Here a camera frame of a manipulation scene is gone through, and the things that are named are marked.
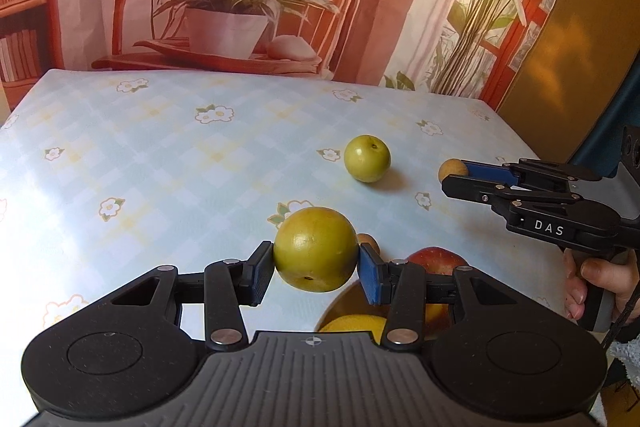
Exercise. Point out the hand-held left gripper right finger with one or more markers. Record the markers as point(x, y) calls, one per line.
point(369, 277)

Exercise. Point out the large green apple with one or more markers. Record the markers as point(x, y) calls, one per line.
point(315, 249)

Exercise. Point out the small brown fruit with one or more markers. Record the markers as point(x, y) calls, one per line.
point(447, 169)
point(369, 241)

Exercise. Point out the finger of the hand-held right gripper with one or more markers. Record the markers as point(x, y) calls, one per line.
point(475, 189)
point(492, 172)

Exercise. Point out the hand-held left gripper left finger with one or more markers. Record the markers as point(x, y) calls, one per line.
point(259, 274)

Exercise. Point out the brown wooden panel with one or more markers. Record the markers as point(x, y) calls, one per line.
point(575, 32)

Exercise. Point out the small green apple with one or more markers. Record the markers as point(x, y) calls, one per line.
point(366, 158)

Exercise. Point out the bright red apple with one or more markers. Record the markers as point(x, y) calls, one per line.
point(437, 259)

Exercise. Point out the person's right hand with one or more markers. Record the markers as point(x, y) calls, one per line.
point(622, 279)

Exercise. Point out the blue curtain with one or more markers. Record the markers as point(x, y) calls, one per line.
point(612, 107)

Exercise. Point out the floral checked tablecloth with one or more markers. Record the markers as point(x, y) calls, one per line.
point(175, 157)

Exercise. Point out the yellow lemon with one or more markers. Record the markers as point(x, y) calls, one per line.
point(350, 324)

